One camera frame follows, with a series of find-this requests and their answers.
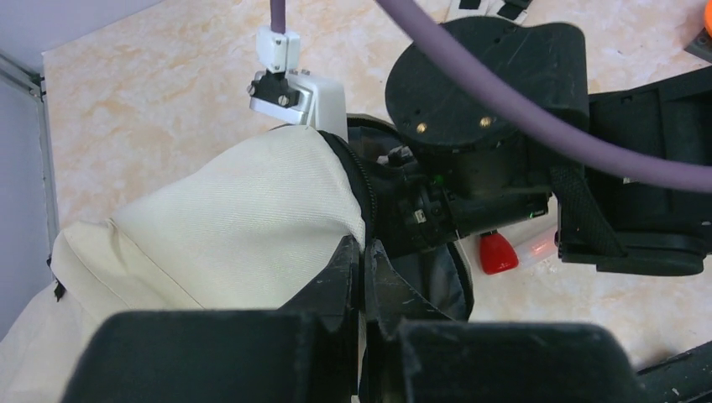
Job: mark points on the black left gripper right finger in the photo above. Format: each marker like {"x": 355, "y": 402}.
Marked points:
{"x": 415, "y": 353}

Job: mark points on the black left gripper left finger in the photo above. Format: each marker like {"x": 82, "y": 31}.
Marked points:
{"x": 303, "y": 351}

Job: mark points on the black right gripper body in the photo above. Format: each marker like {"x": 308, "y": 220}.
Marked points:
{"x": 466, "y": 169}

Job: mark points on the cream canvas backpack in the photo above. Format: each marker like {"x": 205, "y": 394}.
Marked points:
{"x": 248, "y": 230}

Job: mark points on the red black glue bottle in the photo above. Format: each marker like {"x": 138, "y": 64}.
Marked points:
{"x": 496, "y": 254}

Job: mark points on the orange pink highlighter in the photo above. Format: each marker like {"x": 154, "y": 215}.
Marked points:
{"x": 537, "y": 248}

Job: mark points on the orange curved toy track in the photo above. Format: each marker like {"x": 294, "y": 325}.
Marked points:
{"x": 707, "y": 16}

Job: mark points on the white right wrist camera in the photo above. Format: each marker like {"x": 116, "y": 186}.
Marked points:
{"x": 293, "y": 96}

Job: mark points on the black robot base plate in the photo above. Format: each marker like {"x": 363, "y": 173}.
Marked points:
{"x": 685, "y": 377}

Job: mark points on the aluminium frame rail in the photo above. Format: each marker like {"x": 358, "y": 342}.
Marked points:
{"x": 26, "y": 157}

